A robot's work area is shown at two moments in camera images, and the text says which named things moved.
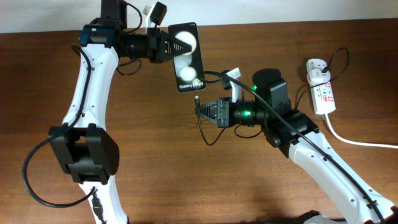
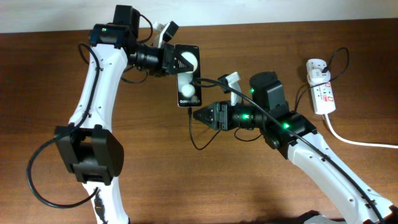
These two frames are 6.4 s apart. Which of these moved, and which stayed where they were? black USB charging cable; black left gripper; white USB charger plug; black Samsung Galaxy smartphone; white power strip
Moved: black Samsung Galaxy smartphone; black USB charging cable; black left gripper
Stayed: white USB charger plug; white power strip
